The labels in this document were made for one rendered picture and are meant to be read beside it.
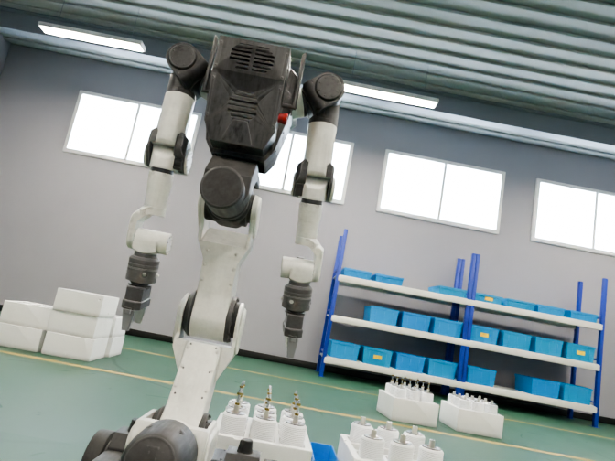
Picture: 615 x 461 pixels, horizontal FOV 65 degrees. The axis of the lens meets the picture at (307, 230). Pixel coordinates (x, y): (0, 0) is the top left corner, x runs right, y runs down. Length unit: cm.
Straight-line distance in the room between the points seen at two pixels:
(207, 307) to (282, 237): 576
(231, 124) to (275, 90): 15
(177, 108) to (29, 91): 733
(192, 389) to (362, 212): 611
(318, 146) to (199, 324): 63
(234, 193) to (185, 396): 58
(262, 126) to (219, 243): 37
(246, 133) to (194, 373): 69
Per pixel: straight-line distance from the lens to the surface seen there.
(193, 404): 143
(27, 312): 467
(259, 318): 710
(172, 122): 150
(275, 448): 197
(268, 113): 136
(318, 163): 144
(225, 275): 146
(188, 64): 153
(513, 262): 793
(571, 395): 745
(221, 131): 137
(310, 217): 144
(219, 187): 125
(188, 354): 149
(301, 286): 146
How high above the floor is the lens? 65
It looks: 11 degrees up
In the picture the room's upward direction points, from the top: 11 degrees clockwise
